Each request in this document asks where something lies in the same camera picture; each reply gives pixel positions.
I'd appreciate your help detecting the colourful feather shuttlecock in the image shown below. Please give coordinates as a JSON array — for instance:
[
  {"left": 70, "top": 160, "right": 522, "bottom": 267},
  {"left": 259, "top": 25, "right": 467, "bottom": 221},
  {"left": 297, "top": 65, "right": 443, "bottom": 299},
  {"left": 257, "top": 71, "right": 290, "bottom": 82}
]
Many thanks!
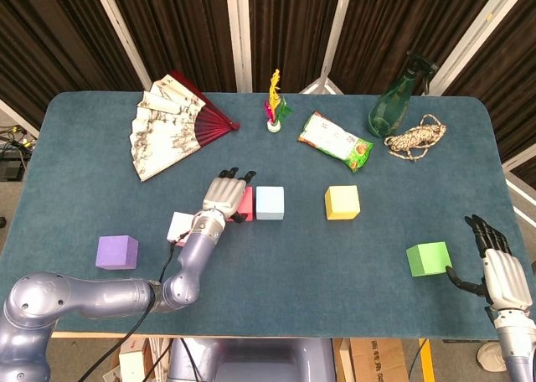
[{"left": 263, "top": 68, "right": 294, "bottom": 135}]

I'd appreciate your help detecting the white round floor object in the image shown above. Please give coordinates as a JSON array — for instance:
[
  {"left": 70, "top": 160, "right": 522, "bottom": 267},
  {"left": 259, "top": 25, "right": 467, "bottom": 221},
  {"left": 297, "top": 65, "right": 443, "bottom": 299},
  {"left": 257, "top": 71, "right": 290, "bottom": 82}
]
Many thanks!
[{"left": 477, "top": 341, "right": 508, "bottom": 373}]

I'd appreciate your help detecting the teal felt table mat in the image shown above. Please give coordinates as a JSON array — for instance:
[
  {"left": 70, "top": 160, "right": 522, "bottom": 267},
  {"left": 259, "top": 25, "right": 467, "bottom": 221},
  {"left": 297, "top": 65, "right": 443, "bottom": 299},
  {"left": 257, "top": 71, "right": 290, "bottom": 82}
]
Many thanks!
[{"left": 0, "top": 90, "right": 536, "bottom": 341}]

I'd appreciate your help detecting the purple foam cube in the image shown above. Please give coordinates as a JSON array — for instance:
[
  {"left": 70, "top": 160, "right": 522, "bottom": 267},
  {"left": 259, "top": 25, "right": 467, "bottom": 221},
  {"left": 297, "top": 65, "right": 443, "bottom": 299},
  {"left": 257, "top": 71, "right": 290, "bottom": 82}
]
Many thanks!
[{"left": 95, "top": 235, "right": 139, "bottom": 271}]

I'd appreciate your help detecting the pink foam cube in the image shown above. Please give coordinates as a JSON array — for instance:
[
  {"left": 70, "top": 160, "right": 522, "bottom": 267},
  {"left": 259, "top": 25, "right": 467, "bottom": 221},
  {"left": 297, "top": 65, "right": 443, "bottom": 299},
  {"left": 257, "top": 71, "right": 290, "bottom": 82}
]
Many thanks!
[{"left": 166, "top": 211, "right": 198, "bottom": 248}]

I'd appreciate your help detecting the red foam cube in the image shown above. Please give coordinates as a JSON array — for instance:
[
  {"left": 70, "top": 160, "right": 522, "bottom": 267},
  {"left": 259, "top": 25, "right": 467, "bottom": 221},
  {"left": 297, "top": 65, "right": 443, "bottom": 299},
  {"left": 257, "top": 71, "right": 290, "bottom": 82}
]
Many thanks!
[{"left": 228, "top": 185, "right": 255, "bottom": 223}]

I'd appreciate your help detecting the painted paper folding fan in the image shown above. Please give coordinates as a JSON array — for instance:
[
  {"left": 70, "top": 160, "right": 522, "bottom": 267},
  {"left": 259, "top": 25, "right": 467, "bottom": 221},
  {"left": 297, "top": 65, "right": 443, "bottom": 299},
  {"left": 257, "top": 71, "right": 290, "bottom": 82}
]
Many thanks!
[{"left": 128, "top": 70, "right": 241, "bottom": 183}]

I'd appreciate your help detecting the green foam cube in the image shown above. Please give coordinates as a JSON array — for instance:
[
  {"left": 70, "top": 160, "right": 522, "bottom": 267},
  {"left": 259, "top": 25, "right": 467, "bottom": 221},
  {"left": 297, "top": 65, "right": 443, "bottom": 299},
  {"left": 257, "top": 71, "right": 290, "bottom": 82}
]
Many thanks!
[{"left": 405, "top": 241, "right": 454, "bottom": 278}]

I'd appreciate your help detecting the light blue foam cube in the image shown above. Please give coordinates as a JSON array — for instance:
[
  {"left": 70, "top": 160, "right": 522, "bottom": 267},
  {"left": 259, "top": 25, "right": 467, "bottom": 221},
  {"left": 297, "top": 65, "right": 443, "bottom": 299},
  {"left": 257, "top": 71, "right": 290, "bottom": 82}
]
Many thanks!
[{"left": 255, "top": 185, "right": 286, "bottom": 221}]

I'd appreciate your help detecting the white cardboard box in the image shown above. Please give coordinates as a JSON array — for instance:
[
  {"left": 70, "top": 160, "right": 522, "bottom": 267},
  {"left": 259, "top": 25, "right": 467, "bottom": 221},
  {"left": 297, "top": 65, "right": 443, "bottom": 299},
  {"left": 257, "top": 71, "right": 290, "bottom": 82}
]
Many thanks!
[{"left": 118, "top": 338, "right": 147, "bottom": 382}]

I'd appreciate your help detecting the blue-grey robot torso base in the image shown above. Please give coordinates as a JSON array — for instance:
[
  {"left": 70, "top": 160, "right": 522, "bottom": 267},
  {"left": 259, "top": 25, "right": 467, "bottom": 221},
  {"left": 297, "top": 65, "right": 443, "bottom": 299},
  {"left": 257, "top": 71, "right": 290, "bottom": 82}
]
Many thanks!
[{"left": 167, "top": 338, "right": 336, "bottom": 382}]

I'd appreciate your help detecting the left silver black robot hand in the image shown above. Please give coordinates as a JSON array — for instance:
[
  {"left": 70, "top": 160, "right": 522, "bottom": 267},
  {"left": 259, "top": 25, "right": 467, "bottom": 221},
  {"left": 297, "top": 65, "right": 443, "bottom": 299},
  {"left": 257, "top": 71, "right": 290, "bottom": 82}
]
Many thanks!
[{"left": 202, "top": 168, "right": 257, "bottom": 225}]

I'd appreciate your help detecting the green white snack bag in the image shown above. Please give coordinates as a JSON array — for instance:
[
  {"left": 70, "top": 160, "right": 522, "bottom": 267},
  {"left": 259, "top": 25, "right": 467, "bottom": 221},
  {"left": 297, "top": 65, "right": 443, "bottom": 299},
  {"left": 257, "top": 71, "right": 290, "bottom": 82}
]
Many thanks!
[{"left": 297, "top": 111, "right": 374, "bottom": 174}]

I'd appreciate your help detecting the dark brown curtain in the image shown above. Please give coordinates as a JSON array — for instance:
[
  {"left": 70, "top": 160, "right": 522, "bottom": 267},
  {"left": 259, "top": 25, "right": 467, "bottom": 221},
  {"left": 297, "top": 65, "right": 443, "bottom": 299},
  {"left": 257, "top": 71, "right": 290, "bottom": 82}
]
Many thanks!
[{"left": 0, "top": 0, "right": 536, "bottom": 182}]

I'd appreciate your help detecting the yellow foam cube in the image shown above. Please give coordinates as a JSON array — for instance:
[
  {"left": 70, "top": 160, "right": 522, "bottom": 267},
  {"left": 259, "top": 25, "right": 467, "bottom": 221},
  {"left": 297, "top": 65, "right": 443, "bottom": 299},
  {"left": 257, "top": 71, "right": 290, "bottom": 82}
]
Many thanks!
[{"left": 324, "top": 184, "right": 361, "bottom": 221}]

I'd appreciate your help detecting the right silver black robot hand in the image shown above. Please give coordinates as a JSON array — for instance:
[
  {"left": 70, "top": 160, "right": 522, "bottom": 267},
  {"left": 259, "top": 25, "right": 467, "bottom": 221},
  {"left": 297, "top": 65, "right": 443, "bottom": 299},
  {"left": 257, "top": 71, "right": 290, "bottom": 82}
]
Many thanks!
[{"left": 445, "top": 214, "right": 533, "bottom": 314}]

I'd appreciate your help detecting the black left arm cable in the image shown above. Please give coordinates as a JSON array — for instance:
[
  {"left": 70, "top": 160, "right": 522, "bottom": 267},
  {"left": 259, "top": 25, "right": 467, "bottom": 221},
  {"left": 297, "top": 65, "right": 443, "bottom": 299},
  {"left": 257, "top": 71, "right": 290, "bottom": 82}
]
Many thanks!
[{"left": 77, "top": 230, "right": 192, "bottom": 382}]

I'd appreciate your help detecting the black electronics with cables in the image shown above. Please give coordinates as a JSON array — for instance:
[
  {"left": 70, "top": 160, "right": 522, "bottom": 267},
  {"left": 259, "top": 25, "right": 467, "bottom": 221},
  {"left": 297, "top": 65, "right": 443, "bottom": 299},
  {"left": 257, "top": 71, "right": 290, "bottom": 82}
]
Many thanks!
[{"left": 0, "top": 124, "right": 33, "bottom": 182}]

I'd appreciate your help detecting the green plastic spray bottle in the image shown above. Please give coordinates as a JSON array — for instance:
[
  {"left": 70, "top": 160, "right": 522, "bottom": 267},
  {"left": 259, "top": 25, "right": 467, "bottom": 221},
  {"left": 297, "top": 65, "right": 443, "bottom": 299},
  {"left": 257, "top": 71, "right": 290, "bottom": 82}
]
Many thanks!
[{"left": 367, "top": 51, "right": 440, "bottom": 139}]

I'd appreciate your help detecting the white partition frame post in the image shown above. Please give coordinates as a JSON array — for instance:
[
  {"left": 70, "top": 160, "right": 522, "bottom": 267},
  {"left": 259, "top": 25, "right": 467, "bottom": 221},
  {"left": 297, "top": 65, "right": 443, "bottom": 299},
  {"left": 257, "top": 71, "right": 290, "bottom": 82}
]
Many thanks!
[
  {"left": 502, "top": 145, "right": 536, "bottom": 228},
  {"left": 0, "top": 99, "right": 41, "bottom": 139},
  {"left": 90, "top": 0, "right": 152, "bottom": 90},
  {"left": 426, "top": 0, "right": 518, "bottom": 96},
  {"left": 224, "top": 0, "right": 254, "bottom": 93},
  {"left": 299, "top": 0, "right": 357, "bottom": 95}
]

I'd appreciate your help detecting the beige braided rope bundle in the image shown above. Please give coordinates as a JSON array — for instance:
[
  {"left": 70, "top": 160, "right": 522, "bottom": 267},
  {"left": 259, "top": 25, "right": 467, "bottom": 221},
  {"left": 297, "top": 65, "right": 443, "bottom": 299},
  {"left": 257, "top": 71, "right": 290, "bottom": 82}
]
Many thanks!
[{"left": 384, "top": 113, "right": 447, "bottom": 162}]

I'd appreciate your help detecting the brown cardboard box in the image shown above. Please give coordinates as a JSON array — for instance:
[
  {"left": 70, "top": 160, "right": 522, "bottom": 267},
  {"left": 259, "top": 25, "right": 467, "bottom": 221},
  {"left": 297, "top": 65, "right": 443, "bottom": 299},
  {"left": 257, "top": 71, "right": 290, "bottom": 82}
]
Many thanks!
[{"left": 332, "top": 338, "right": 410, "bottom": 382}]

